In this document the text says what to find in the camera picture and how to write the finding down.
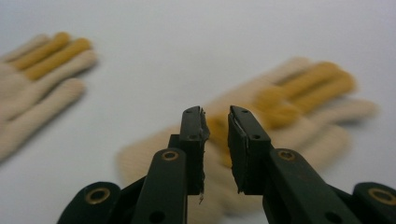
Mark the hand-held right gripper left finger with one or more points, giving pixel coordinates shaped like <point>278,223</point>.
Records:
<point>165,180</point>

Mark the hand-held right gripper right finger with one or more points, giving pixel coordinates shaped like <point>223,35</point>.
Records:
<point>280,177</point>

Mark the beige knitted glove yellow fingers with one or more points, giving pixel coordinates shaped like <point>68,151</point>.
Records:
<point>31,93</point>
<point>311,133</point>

